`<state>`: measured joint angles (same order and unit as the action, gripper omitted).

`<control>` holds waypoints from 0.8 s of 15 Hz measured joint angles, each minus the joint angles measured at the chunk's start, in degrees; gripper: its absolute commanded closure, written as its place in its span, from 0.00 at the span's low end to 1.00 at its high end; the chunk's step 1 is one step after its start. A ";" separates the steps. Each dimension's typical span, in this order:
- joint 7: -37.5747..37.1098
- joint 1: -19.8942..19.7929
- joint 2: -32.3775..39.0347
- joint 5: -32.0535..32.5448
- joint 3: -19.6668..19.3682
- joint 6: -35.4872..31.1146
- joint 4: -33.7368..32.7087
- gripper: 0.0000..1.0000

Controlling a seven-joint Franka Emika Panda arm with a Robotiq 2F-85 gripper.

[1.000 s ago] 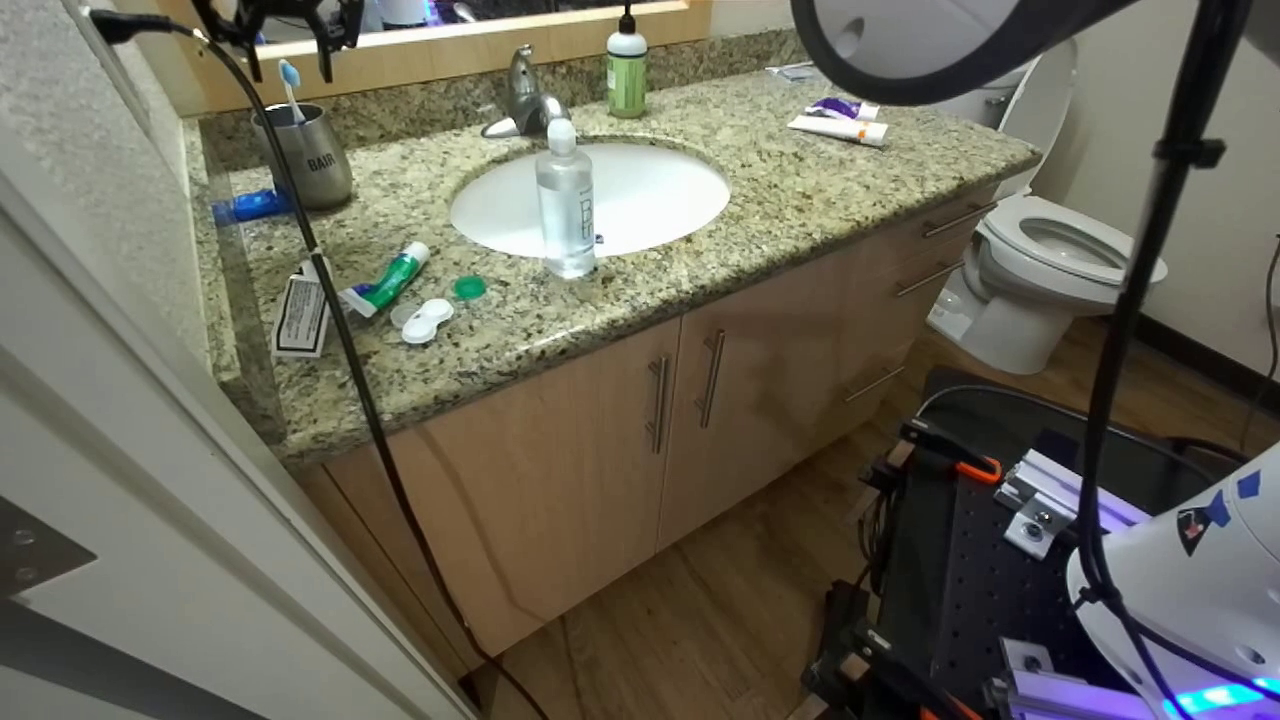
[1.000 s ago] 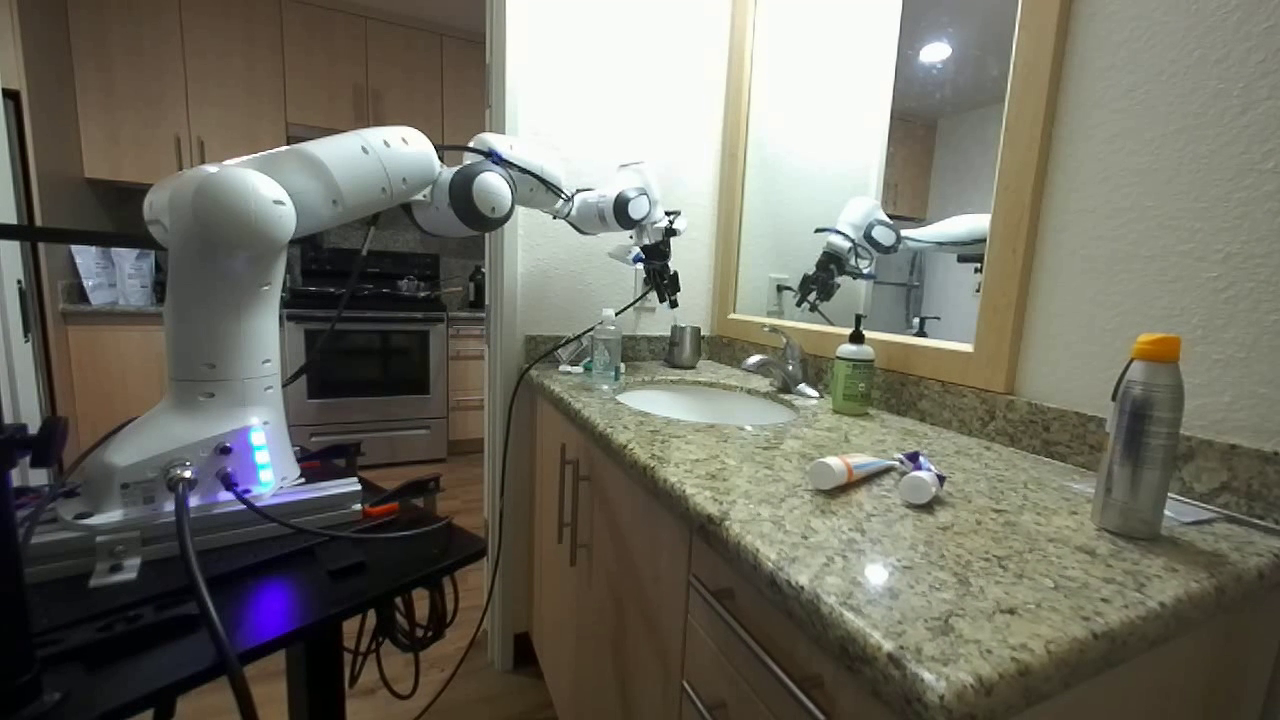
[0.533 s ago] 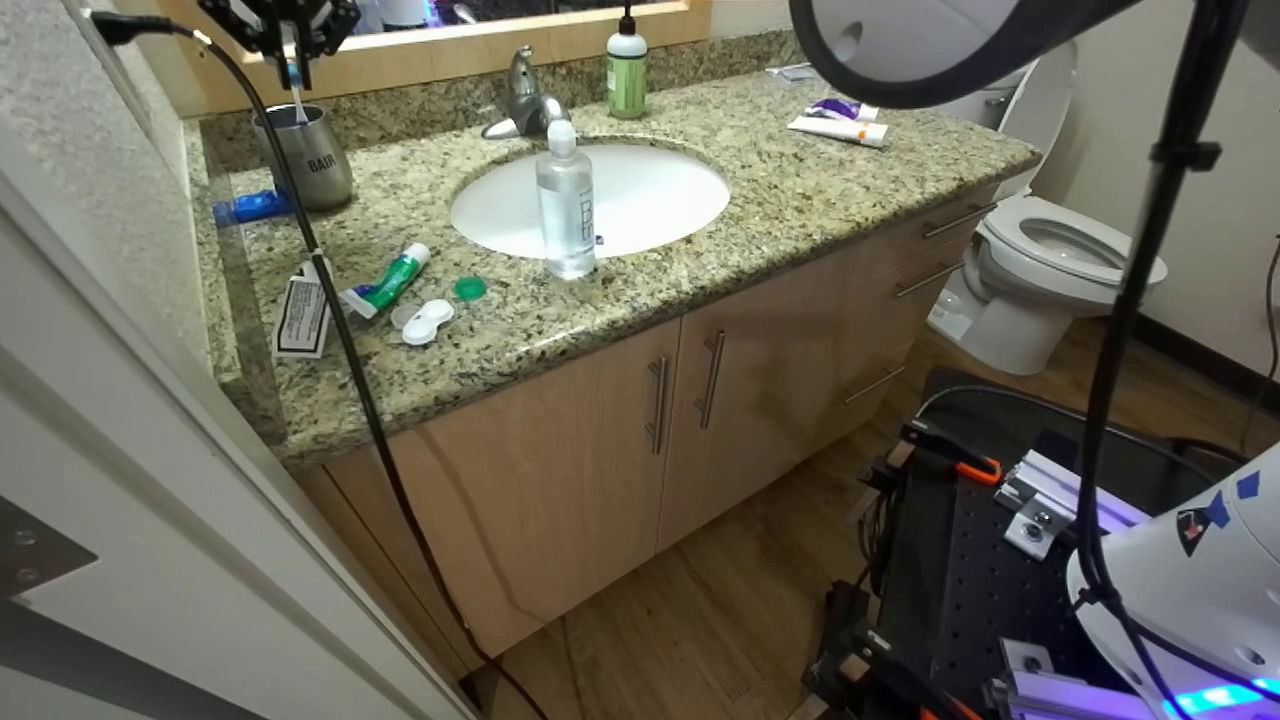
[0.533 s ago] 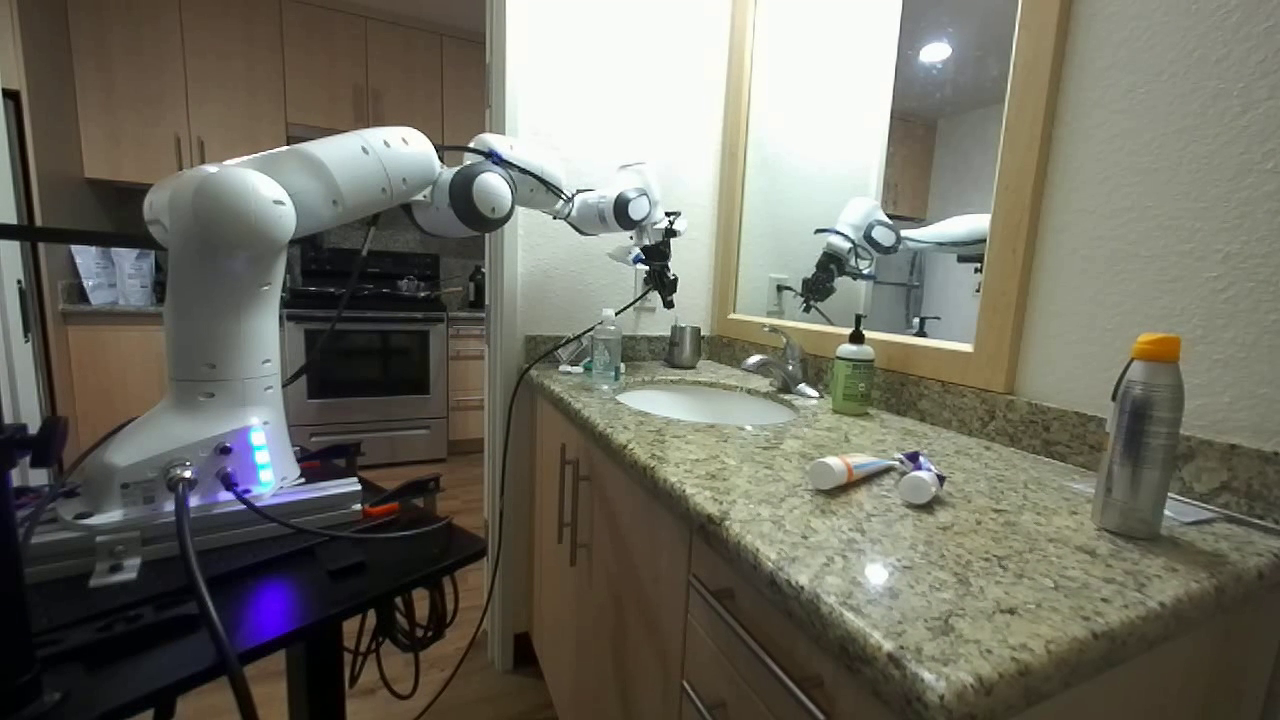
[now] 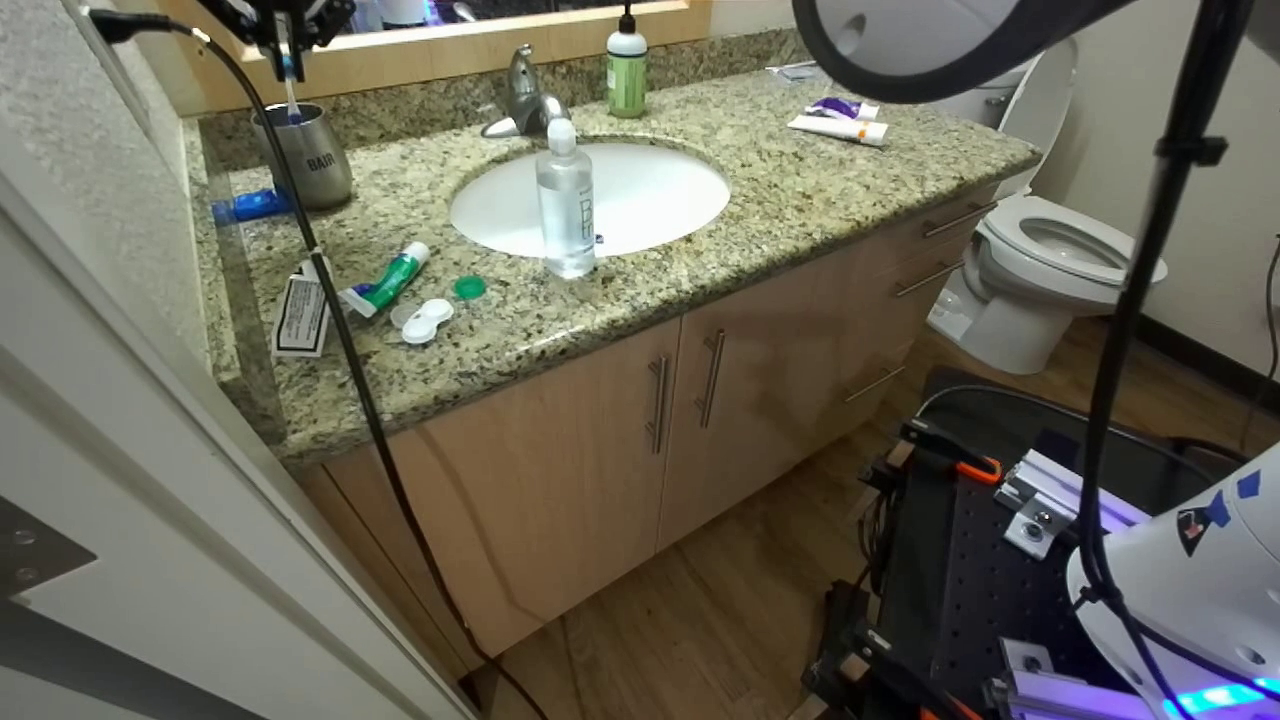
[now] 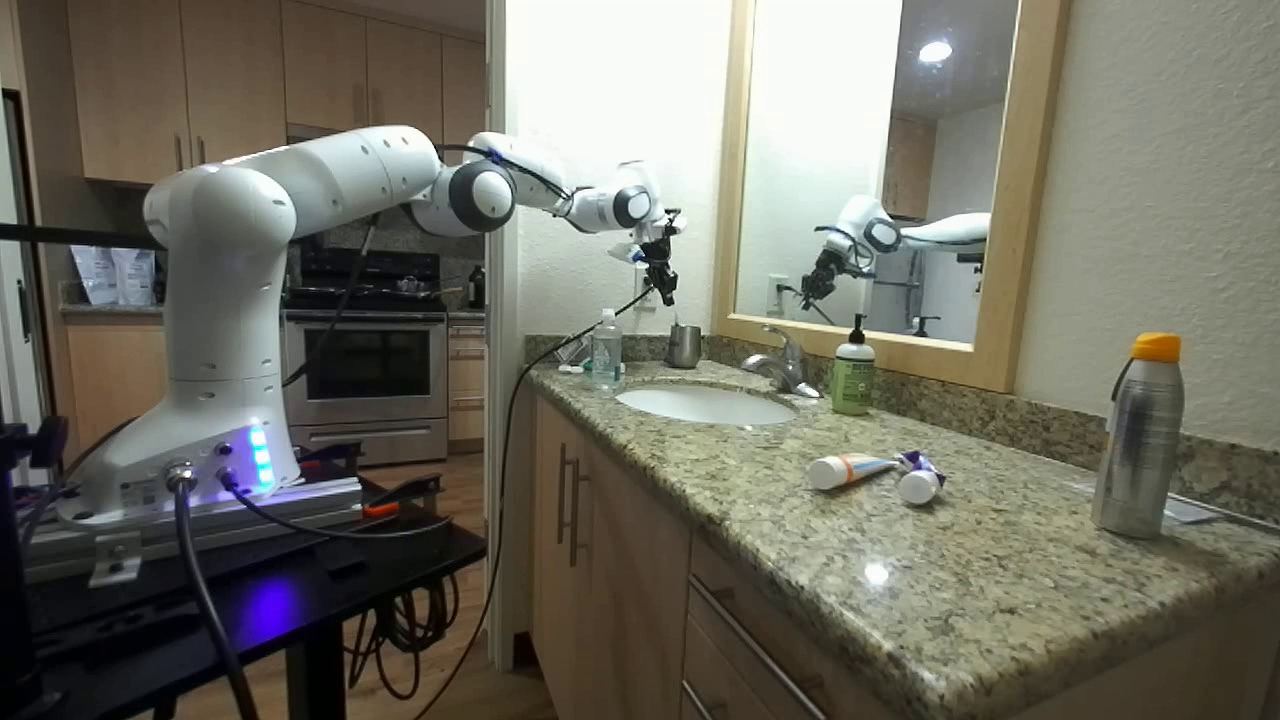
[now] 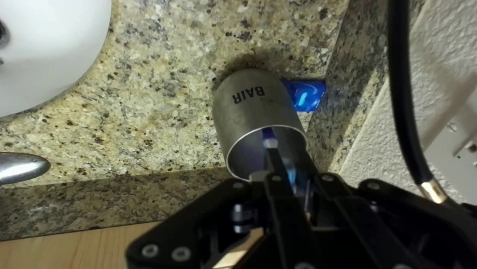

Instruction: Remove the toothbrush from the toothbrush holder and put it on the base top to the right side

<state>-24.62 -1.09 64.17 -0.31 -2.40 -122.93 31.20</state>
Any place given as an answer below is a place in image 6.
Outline stainless steel oven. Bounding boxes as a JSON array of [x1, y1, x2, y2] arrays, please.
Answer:
[[277, 231, 456, 471]]

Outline light wood vanity cabinet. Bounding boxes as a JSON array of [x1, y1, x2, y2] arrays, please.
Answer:
[[525, 392, 1280, 720]]

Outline grey metal toothbrush holder cup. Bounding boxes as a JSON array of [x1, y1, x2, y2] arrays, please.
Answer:
[[665, 318, 708, 370]]

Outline thin black base cable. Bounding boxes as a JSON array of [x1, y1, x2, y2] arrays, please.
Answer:
[[213, 462, 459, 548]]

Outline orange black clamp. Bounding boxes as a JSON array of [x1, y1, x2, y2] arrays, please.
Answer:
[[358, 474, 450, 531]]

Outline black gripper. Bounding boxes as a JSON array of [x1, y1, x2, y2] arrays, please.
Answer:
[[634, 204, 687, 310]]

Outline metal cabinet door handle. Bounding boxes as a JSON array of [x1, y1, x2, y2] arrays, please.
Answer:
[[553, 444, 576, 548], [568, 453, 592, 570]]

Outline green soap pump bottle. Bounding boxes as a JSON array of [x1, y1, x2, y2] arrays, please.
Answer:
[[828, 310, 881, 418]]

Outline flat pale plastic packet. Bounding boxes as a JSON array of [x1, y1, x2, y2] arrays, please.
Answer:
[[1162, 489, 1226, 527]]

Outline black robot table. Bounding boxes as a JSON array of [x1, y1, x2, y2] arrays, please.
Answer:
[[0, 515, 492, 720]]

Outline purple white tube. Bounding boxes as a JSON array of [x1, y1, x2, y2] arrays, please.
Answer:
[[892, 447, 954, 510]]

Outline black coiled cable bundle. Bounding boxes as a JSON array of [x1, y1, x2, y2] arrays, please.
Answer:
[[339, 568, 466, 708]]

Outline wooden kitchen wall cabinets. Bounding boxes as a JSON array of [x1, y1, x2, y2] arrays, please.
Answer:
[[66, 0, 492, 190]]

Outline wood framed wall mirror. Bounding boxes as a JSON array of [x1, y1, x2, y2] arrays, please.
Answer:
[[708, 0, 1071, 394]]

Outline clear plastic bottle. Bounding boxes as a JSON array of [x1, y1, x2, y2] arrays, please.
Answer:
[[585, 307, 628, 394]]

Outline grey plug base cable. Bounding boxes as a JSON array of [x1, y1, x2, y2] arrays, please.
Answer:
[[162, 458, 266, 720]]

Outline chrome sink faucet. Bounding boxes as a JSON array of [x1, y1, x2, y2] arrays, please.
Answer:
[[737, 328, 824, 404]]

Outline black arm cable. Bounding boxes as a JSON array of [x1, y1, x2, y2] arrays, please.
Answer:
[[281, 137, 568, 392]]

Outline white toothpaste tube orange cap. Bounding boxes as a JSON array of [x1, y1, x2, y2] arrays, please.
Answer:
[[809, 447, 906, 494]]

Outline black stand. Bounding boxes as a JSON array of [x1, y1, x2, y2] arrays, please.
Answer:
[[0, 410, 72, 720]]

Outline black power cable with plug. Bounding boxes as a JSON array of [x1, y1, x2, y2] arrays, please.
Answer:
[[408, 275, 658, 720]]

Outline aluminium robot mounting plate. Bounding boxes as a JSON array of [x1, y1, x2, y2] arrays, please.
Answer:
[[17, 474, 371, 590]]

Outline white oval sink basin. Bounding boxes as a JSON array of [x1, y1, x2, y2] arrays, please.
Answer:
[[613, 379, 802, 432]]

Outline white wall outlet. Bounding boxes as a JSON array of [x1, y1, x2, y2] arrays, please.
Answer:
[[628, 258, 660, 318]]

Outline silver spray can orange cap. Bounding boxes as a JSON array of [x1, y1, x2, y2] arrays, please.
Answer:
[[1092, 328, 1189, 542]]

